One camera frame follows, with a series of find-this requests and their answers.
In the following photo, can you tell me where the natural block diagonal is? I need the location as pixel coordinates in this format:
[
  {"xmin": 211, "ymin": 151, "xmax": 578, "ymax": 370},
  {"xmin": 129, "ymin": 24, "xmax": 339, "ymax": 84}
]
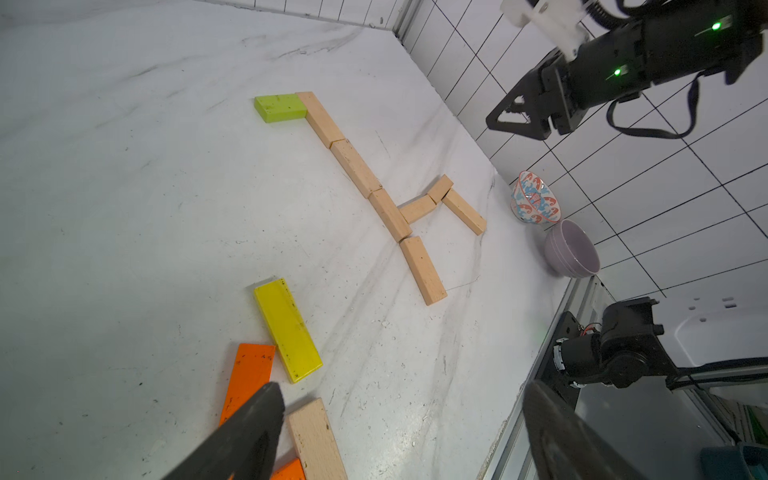
[
  {"xmin": 400, "ymin": 236, "xmax": 447, "ymax": 305},
  {"xmin": 442, "ymin": 188, "xmax": 487, "ymax": 235},
  {"xmin": 297, "ymin": 92, "xmax": 345, "ymax": 149}
]

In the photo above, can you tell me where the orange block upright middle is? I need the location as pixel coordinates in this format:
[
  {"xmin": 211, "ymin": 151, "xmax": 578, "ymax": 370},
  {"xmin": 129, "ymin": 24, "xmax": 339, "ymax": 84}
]
[{"xmin": 271, "ymin": 458, "xmax": 306, "ymax": 480}]

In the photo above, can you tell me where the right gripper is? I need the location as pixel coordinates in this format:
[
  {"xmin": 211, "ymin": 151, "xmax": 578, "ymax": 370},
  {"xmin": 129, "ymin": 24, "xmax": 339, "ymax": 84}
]
[{"xmin": 486, "ymin": 17, "xmax": 660, "ymax": 141}]

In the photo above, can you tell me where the lilac bowl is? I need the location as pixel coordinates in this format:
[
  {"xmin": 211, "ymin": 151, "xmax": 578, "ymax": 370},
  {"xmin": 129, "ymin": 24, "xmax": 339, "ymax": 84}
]
[{"xmin": 544, "ymin": 219, "xmax": 601, "ymax": 278}]

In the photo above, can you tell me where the natural block beside orange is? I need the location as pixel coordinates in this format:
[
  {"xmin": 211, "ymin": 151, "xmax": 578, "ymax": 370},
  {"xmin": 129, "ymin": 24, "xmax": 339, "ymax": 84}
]
[{"xmin": 287, "ymin": 398, "xmax": 348, "ymax": 480}]

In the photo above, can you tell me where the lime green block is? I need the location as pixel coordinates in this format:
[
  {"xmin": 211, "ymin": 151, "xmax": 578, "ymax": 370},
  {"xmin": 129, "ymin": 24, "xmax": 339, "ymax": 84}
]
[{"xmin": 253, "ymin": 94, "xmax": 307, "ymax": 123}]

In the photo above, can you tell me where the yellow-green block upper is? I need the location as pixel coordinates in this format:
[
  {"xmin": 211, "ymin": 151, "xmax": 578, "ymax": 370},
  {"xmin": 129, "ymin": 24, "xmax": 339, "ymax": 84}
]
[{"xmin": 253, "ymin": 278, "xmax": 323, "ymax": 383}]

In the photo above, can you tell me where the orange block upper diagonal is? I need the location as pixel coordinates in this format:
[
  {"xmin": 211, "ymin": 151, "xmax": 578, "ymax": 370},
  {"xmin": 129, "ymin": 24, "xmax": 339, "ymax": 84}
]
[{"xmin": 219, "ymin": 343, "xmax": 276, "ymax": 425}]

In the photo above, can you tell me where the teal storage bin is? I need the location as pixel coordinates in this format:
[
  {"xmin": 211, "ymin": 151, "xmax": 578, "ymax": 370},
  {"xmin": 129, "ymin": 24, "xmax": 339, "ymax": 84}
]
[{"xmin": 700, "ymin": 443, "xmax": 768, "ymax": 480}]

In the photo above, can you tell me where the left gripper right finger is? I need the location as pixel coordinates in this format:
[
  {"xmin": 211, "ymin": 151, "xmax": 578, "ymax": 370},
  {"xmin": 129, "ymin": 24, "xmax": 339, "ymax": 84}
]
[{"xmin": 522, "ymin": 380, "xmax": 643, "ymax": 480}]

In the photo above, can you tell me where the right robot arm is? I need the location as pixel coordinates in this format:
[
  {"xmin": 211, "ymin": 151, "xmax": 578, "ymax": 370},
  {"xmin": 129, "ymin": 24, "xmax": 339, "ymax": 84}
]
[{"xmin": 486, "ymin": 1, "xmax": 767, "ymax": 390}]

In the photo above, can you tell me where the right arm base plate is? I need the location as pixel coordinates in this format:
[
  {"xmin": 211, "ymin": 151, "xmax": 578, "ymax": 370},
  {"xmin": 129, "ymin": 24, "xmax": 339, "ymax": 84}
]
[{"xmin": 534, "ymin": 311, "xmax": 581, "ymax": 410}]

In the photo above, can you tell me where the natural block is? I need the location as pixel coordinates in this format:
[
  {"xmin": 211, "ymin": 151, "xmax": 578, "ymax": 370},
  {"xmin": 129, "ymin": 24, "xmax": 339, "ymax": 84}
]
[
  {"xmin": 287, "ymin": 398, "xmax": 348, "ymax": 480},
  {"xmin": 369, "ymin": 188, "xmax": 412, "ymax": 242},
  {"xmin": 330, "ymin": 139, "xmax": 382, "ymax": 199},
  {"xmin": 427, "ymin": 175, "xmax": 453, "ymax": 204},
  {"xmin": 399, "ymin": 194, "xmax": 437, "ymax": 224}
]

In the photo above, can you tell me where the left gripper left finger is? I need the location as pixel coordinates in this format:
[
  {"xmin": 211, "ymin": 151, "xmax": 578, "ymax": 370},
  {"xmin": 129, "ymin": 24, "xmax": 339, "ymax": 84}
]
[{"xmin": 165, "ymin": 382, "xmax": 285, "ymax": 480}]

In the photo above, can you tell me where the aluminium mounting rail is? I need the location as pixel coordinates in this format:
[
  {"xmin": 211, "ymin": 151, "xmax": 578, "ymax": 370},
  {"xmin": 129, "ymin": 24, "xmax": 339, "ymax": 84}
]
[{"xmin": 479, "ymin": 276, "xmax": 632, "ymax": 479}]

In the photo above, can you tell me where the patterned red blue plate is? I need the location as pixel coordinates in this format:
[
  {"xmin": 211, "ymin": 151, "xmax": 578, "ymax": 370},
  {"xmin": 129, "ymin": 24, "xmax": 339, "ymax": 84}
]
[{"xmin": 511, "ymin": 171, "xmax": 562, "ymax": 225}]

